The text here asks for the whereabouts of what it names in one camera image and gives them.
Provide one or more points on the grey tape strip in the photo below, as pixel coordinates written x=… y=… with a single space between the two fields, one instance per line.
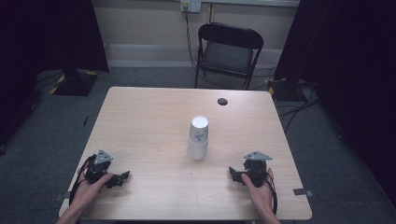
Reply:
x=303 y=192
x=62 y=196

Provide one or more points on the printed white paper cup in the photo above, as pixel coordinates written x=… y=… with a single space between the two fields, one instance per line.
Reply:
x=199 y=129

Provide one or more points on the person's left hand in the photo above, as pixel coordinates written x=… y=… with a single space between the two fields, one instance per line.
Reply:
x=87 y=193

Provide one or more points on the white wall socket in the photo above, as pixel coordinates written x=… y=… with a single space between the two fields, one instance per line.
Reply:
x=190 y=5

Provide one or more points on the black folding chair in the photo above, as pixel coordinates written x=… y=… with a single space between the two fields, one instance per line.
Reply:
x=227 y=56

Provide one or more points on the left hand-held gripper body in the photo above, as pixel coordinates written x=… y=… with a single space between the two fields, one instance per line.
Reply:
x=99 y=161

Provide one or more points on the plain white paper cup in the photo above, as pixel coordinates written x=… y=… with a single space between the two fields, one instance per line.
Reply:
x=197 y=151

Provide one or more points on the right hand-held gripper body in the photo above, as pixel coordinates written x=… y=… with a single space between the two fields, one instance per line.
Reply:
x=257 y=169

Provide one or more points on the person's right hand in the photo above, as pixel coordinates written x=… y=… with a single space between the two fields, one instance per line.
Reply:
x=261 y=196

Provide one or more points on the black curtain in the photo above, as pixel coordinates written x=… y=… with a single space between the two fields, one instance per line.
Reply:
x=348 y=62

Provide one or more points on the black round table grommet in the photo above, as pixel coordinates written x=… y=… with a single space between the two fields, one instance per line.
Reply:
x=222 y=101

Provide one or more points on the black stand base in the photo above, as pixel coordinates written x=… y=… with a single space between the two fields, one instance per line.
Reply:
x=286 y=90
x=74 y=82

